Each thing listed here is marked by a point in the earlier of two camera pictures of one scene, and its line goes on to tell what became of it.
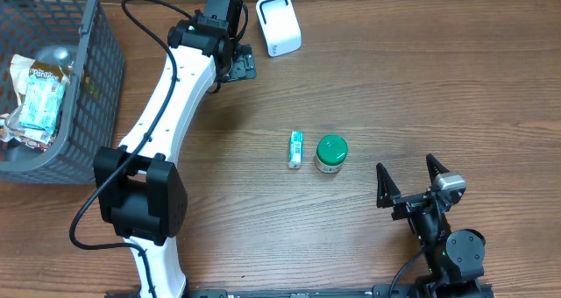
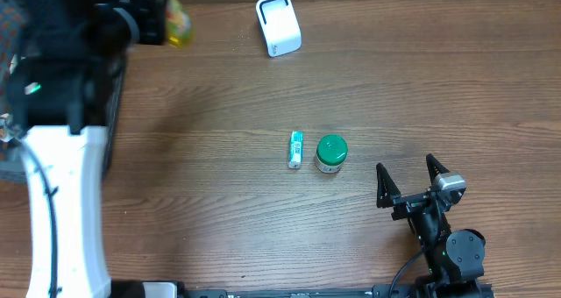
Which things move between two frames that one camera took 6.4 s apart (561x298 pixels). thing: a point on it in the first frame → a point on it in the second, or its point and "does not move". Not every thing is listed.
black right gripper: [389, 196] does not move
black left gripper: [241, 66] → [147, 20]
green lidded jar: [331, 152] does not move
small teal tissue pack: [296, 149] does not move
